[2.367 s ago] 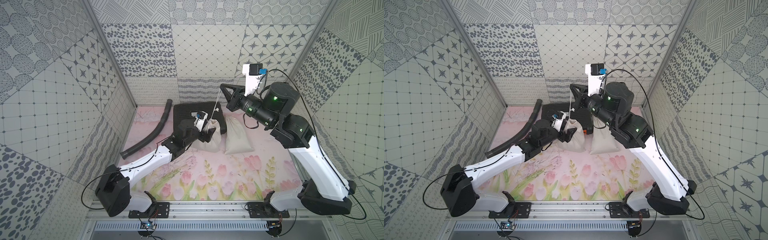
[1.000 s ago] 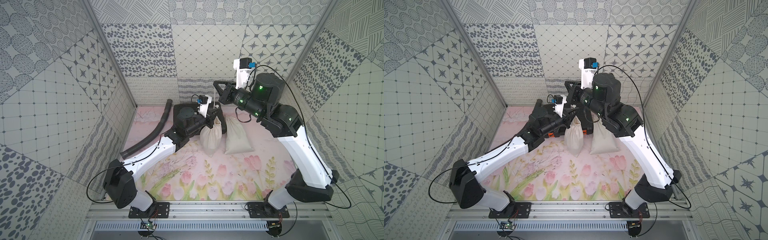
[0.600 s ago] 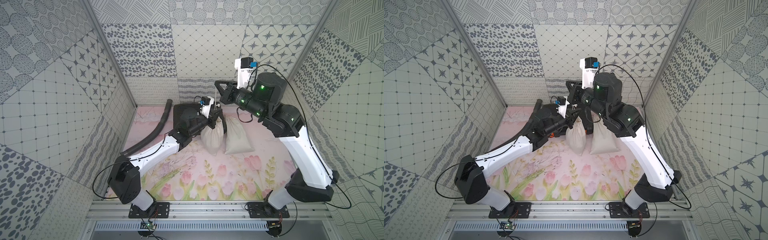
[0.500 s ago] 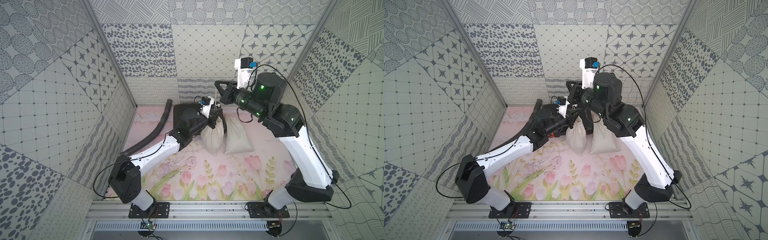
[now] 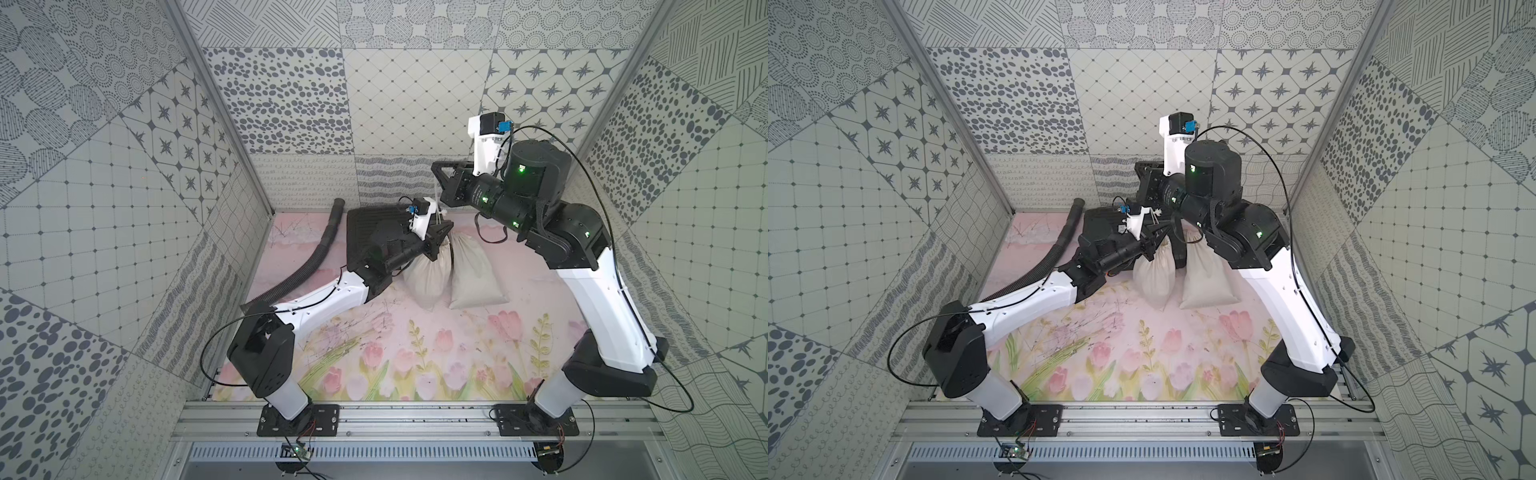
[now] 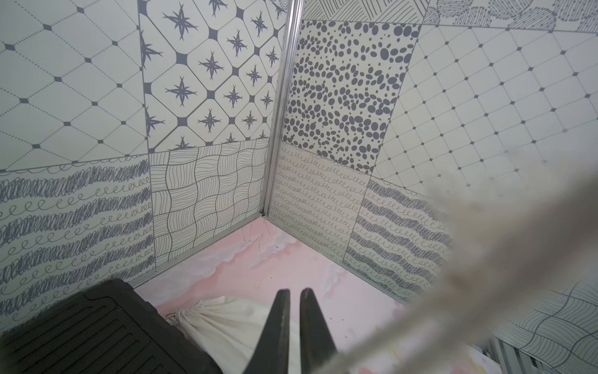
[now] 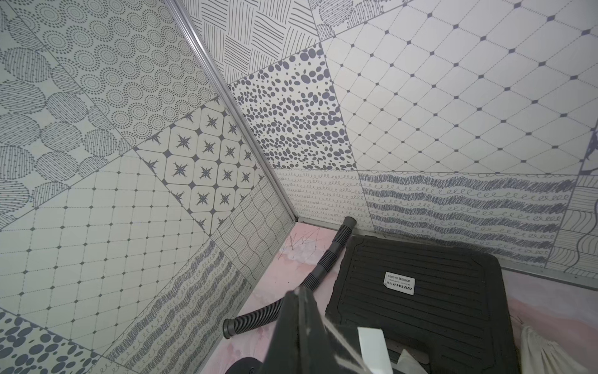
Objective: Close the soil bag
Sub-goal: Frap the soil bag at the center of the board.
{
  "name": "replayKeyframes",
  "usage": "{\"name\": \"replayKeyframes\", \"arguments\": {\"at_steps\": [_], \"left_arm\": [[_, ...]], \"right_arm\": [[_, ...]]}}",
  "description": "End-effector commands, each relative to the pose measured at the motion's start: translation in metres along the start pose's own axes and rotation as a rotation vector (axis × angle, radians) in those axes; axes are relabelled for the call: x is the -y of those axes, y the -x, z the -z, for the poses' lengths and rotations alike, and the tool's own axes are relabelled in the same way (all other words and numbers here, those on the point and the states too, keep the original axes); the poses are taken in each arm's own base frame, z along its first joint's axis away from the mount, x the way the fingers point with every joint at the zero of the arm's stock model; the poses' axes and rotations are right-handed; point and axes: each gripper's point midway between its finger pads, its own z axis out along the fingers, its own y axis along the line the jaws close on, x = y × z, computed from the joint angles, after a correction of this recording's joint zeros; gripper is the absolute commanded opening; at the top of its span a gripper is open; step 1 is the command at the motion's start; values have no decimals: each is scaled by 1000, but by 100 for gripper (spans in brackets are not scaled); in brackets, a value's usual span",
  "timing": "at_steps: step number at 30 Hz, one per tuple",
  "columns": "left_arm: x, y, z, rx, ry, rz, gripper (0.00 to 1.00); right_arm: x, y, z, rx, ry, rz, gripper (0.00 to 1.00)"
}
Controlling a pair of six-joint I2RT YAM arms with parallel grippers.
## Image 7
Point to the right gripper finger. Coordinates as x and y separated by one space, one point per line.
304 341

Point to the black plastic tool case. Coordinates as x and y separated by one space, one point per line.
447 303

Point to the small white cloth soil bag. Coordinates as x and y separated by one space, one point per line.
546 353

